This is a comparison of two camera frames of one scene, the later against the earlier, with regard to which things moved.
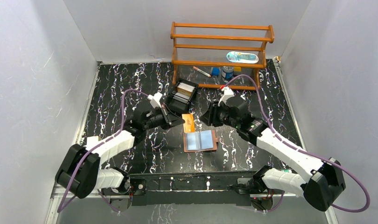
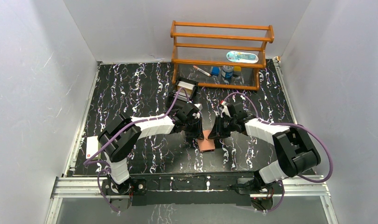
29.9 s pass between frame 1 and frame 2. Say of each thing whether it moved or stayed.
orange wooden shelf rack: stayed
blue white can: stayed
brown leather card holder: moved
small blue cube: stayed
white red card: stayed
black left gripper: moved
